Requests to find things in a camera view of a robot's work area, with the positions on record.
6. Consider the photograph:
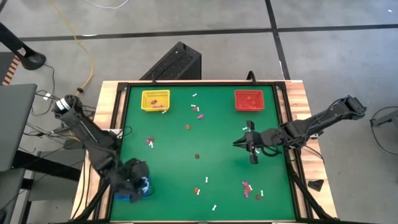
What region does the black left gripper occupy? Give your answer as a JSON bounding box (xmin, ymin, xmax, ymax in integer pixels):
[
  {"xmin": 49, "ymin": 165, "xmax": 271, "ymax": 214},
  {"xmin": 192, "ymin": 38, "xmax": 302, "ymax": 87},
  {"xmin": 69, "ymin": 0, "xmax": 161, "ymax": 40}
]
[{"xmin": 108, "ymin": 159, "xmax": 152, "ymax": 203}]

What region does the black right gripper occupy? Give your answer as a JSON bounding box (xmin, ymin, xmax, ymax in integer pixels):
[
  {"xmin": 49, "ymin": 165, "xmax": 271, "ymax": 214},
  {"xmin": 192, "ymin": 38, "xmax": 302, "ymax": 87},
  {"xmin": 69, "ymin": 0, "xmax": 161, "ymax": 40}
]
[{"xmin": 233, "ymin": 120, "xmax": 282, "ymax": 165}]

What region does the blue plastic basket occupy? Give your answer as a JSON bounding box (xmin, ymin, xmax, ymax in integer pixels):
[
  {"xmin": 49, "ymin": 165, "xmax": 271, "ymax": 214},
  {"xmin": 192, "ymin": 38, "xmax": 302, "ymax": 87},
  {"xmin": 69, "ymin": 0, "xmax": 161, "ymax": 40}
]
[{"xmin": 115, "ymin": 175, "xmax": 155, "ymax": 202}]

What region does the red plastic basket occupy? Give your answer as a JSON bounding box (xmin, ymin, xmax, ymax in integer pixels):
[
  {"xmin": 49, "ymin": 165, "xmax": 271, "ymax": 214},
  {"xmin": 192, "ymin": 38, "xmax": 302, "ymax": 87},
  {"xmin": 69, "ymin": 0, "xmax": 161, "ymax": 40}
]
[{"xmin": 234, "ymin": 90, "xmax": 266, "ymax": 112}]

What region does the green table mat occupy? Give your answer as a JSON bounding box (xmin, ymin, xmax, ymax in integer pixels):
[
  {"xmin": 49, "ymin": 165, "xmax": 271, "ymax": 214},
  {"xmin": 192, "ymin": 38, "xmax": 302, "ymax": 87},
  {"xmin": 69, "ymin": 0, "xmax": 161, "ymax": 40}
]
[{"xmin": 110, "ymin": 85, "xmax": 296, "ymax": 222}]

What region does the yellow plastic basket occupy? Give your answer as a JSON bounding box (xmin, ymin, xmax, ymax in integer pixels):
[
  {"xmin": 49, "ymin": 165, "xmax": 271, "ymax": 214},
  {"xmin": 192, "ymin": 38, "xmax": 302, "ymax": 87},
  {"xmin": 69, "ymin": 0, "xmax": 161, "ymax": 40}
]
[{"xmin": 141, "ymin": 90, "xmax": 171, "ymax": 112}]

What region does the black computer tower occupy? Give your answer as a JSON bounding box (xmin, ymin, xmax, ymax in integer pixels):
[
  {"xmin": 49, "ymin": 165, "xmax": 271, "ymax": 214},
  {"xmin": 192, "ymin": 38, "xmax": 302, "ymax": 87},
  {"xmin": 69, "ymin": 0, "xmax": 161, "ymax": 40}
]
[{"xmin": 139, "ymin": 41, "xmax": 203, "ymax": 81}]

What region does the grey desk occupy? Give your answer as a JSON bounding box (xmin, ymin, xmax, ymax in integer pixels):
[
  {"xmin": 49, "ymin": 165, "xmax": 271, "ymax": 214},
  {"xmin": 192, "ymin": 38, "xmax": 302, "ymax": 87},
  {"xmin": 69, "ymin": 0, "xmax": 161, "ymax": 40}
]
[{"xmin": 0, "ymin": 83, "xmax": 38, "ymax": 172}]

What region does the black floor stand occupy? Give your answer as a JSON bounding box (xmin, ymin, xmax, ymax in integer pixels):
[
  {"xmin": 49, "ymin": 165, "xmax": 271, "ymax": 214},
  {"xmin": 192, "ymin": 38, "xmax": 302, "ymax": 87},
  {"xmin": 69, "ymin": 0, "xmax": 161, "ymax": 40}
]
[{"xmin": 0, "ymin": 21, "xmax": 47, "ymax": 71}]

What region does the black triangular bracket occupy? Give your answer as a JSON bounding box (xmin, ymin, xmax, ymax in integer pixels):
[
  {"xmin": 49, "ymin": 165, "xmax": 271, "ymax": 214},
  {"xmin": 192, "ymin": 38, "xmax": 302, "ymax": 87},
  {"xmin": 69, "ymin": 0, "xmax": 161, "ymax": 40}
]
[{"xmin": 307, "ymin": 179, "xmax": 325, "ymax": 192}]

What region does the long yellow cable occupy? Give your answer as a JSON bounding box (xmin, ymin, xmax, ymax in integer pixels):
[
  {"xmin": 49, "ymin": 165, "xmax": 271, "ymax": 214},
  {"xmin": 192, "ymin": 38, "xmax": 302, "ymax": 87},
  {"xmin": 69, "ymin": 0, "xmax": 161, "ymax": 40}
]
[{"xmin": 49, "ymin": 0, "xmax": 95, "ymax": 100}]

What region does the white floor cable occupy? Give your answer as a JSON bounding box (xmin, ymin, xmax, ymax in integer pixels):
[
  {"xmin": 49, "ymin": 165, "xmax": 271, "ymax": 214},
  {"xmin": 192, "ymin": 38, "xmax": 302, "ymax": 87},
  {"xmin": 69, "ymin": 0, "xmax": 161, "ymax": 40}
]
[{"xmin": 83, "ymin": 0, "xmax": 130, "ymax": 9}]

